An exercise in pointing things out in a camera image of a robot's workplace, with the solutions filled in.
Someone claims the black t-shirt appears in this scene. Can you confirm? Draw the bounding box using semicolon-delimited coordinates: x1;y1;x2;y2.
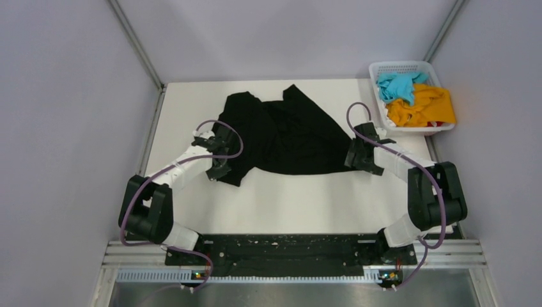
218;84;351;187

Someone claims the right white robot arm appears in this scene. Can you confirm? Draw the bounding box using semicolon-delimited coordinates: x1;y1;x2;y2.
345;122;468;264

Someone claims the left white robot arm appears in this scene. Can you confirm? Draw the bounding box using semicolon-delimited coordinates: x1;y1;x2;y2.
118;126;244;265

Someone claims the light blue t-shirt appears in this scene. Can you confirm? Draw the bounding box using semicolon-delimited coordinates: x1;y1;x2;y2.
375;71;429;106

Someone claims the orange t-shirt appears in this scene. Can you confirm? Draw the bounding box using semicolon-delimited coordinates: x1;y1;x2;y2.
386;84;456;128

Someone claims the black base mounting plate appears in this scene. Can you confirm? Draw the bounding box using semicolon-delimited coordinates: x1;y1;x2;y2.
165;234;417;278

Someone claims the white plastic basket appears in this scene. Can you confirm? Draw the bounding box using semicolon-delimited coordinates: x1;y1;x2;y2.
369;61;455;137

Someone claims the white slotted cable duct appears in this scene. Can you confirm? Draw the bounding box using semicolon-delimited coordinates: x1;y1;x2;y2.
116;269;401;285

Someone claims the aluminium frame rail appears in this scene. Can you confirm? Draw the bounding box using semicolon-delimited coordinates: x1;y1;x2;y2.
102;240;488;269

